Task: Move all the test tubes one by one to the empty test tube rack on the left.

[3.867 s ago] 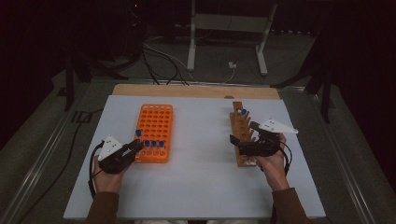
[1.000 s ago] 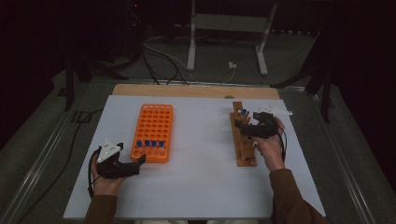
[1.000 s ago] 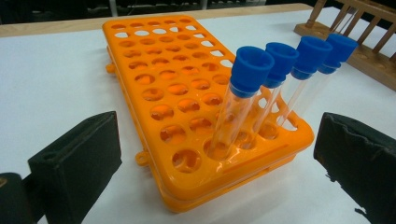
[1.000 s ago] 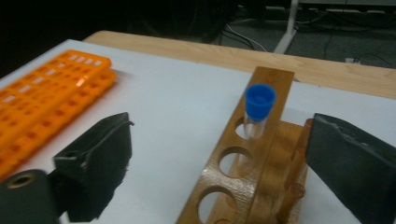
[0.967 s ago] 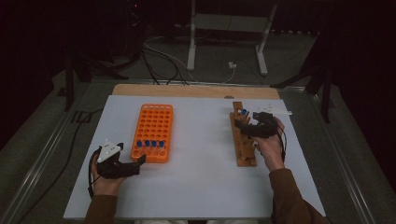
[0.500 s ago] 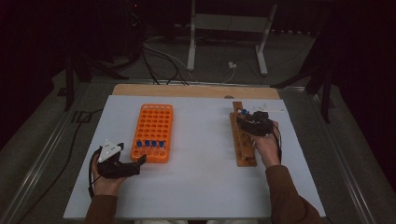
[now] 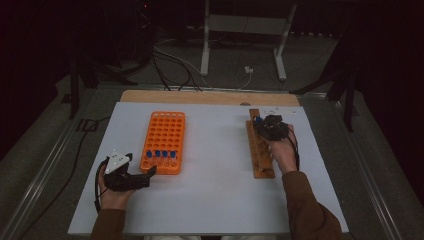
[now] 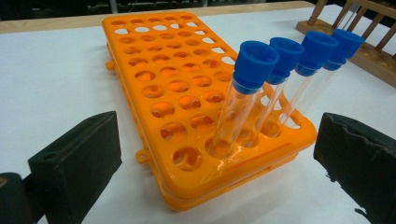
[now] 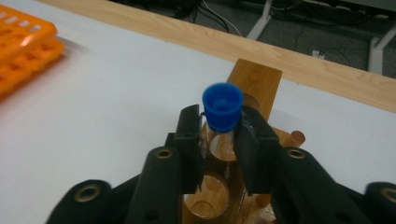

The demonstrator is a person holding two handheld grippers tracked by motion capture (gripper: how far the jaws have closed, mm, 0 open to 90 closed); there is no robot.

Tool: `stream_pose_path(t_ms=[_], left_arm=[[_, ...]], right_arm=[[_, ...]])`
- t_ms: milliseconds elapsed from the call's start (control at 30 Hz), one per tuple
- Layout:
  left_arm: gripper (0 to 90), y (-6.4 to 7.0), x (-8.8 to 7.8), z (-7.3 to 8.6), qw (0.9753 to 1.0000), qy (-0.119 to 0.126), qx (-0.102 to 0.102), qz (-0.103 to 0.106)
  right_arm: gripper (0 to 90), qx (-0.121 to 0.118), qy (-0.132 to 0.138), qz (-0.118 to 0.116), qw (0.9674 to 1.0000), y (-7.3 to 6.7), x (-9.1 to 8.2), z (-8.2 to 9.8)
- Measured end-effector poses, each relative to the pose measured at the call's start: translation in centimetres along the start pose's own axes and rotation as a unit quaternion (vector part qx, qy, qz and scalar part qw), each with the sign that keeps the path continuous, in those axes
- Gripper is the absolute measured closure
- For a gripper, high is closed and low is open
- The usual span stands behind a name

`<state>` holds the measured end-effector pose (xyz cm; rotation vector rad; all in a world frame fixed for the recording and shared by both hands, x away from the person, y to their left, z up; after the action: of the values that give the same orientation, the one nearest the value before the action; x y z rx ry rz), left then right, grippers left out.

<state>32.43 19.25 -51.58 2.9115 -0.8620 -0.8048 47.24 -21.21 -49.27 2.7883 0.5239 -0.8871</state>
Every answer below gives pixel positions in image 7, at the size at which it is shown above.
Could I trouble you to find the bundle of black floor cables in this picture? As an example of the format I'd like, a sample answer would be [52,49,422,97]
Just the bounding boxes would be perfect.
[151,43,203,92]

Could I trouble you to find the aluminium floor rail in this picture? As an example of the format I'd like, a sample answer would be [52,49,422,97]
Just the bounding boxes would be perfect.
[0,89,98,240]
[329,99,405,240]

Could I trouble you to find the person's left hand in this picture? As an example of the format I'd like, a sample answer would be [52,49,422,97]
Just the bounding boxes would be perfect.
[98,164,134,211]

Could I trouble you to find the orange plastic test tube rack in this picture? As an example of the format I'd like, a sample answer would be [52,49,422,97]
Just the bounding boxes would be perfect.
[139,110,186,176]

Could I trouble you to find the left hand-held gripper cable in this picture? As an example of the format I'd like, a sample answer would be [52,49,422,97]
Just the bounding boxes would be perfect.
[94,159,110,214]

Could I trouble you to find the person's right hand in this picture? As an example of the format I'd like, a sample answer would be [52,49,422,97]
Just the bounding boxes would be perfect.
[269,124,298,175]

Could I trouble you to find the white table cover sheet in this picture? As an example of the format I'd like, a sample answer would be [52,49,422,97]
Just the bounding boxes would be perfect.
[67,101,349,236]

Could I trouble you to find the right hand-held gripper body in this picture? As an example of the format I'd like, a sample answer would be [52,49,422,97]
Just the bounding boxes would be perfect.
[261,107,298,142]

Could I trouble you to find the black stand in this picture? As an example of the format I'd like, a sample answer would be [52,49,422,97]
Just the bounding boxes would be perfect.
[289,36,360,133]
[68,56,138,120]

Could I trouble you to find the wooden table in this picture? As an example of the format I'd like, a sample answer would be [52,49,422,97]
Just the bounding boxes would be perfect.
[120,89,300,107]

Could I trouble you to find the wooden test tube rack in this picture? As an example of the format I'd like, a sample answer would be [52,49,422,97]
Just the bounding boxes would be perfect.
[245,108,276,179]

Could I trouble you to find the right hand-held gripper cable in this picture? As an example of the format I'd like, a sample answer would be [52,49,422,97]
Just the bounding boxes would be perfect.
[288,128,301,171]

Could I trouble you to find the hand-held gripper cable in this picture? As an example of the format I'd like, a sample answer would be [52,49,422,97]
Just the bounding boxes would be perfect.
[288,128,301,171]
[94,159,110,214]

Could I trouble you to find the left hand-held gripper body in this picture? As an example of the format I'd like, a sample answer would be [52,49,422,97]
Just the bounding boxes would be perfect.
[103,151,150,192]

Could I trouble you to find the white plug with cable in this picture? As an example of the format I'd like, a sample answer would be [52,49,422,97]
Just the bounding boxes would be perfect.
[203,65,255,90]

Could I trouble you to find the black floor cable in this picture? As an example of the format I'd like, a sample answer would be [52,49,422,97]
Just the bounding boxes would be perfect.
[19,116,111,240]

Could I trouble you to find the grey metal stand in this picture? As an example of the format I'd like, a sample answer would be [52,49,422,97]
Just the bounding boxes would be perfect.
[199,0,298,82]

